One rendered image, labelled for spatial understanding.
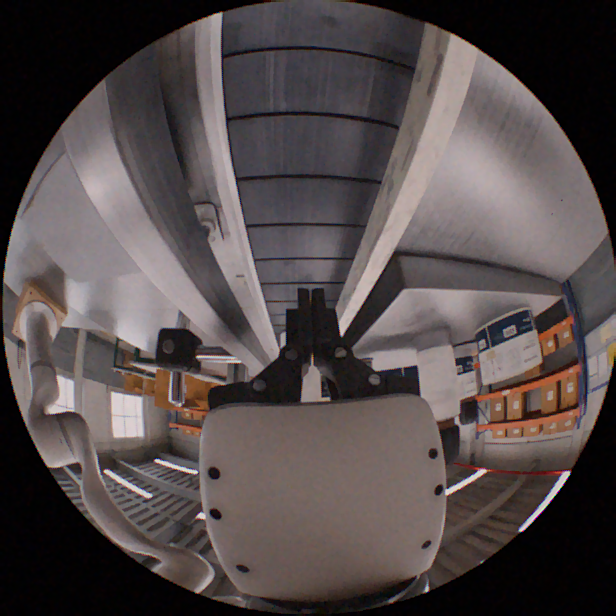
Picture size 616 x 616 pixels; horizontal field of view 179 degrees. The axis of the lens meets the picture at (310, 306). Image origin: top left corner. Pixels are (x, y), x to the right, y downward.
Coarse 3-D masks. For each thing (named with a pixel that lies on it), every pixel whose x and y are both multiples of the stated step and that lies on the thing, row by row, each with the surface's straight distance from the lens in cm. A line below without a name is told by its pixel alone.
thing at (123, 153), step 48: (144, 48) 4; (96, 96) 3; (144, 96) 4; (96, 144) 3; (144, 144) 4; (96, 192) 4; (144, 192) 4; (144, 240) 4; (192, 240) 5; (192, 288) 5; (240, 336) 9
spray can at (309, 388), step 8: (312, 352) 32; (312, 360) 32; (312, 368) 31; (304, 376) 30; (312, 376) 31; (304, 384) 30; (312, 384) 31; (304, 392) 30; (312, 392) 31; (304, 400) 30; (312, 400) 31
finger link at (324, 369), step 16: (320, 288) 13; (320, 304) 12; (320, 320) 12; (336, 320) 13; (320, 336) 11; (336, 336) 12; (320, 352) 11; (320, 368) 12; (368, 368) 11; (368, 384) 11; (384, 384) 11
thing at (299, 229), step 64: (320, 0) 12; (256, 64) 11; (320, 64) 11; (384, 64) 11; (256, 128) 11; (320, 128) 11; (384, 128) 12; (256, 192) 13; (320, 192) 13; (256, 256) 18; (320, 256) 18
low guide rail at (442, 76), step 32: (448, 32) 9; (448, 64) 8; (416, 96) 9; (448, 96) 8; (416, 128) 9; (448, 128) 9; (416, 160) 9; (384, 192) 11; (416, 192) 10; (384, 224) 11; (384, 256) 12; (352, 288) 16
